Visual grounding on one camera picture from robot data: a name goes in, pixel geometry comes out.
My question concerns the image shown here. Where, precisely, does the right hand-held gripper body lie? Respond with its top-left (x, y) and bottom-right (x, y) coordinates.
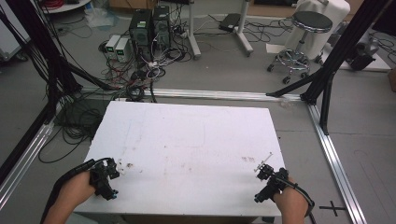
top-left (253, 167), bottom-right (290, 203)

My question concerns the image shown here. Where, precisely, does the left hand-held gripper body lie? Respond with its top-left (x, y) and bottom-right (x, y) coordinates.
top-left (89, 159), bottom-right (120, 202)

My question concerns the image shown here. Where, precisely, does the thin grey stick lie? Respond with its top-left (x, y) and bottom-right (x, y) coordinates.
top-left (253, 151), bottom-right (275, 174)

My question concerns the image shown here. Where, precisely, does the person's right hand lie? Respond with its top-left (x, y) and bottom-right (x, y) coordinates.
top-left (272, 176), bottom-right (310, 219)

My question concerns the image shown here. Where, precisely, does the person's left hand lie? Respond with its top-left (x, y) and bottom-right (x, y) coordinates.
top-left (61, 170), bottom-right (98, 214)

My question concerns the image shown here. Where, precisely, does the black floor mat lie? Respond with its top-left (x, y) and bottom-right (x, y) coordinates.
top-left (53, 98), bottom-right (112, 129)

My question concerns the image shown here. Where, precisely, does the white power supply unit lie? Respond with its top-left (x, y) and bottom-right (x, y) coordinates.
top-left (115, 37), bottom-right (131, 63)
top-left (105, 34), bottom-right (121, 61)

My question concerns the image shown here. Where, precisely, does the white table leg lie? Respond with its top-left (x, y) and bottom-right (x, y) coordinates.
top-left (235, 0), bottom-right (255, 58)
top-left (186, 0), bottom-right (203, 61)

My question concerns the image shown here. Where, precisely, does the black computer tower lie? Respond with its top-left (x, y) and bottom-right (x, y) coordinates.
top-left (128, 8), bottom-right (154, 49)
top-left (151, 5), bottom-right (172, 49)

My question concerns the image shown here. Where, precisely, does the clear plastic bag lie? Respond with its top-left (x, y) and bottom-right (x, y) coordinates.
top-left (83, 3), bottom-right (120, 30)

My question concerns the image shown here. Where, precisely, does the grey and black machine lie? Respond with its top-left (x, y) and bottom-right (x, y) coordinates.
top-left (346, 21), bottom-right (381, 72)

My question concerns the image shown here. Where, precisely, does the flat black box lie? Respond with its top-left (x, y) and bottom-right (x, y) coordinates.
top-left (218, 12), bottom-right (242, 34)

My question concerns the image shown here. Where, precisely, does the brown cardboard box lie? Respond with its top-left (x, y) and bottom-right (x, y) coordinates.
top-left (387, 67), bottom-right (396, 93)

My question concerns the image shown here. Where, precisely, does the black round stool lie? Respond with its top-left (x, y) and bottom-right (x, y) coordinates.
top-left (266, 10), bottom-right (334, 86)

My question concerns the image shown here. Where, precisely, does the white board panel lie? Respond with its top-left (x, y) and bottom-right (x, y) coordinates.
top-left (0, 0), bottom-right (32, 63)

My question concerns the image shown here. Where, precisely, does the white round table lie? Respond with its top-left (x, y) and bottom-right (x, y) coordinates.
top-left (40, 0), bottom-right (93, 15)

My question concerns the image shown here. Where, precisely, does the aluminium floor rail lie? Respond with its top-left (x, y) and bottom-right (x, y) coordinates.
top-left (0, 102), bottom-right (64, 211)
top-left (305, 102), bottom-right (369, 224)
top-left (79, 86), bottom-right (304, 103)

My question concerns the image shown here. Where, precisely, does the tangle of floor cables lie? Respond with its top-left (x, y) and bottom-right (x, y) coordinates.
top-left (36, 6), bottom-right (200, 164)

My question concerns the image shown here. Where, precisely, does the black frame post with cables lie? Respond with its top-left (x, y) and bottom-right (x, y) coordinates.
top-left (0, 0), bottom-right (122, 185)

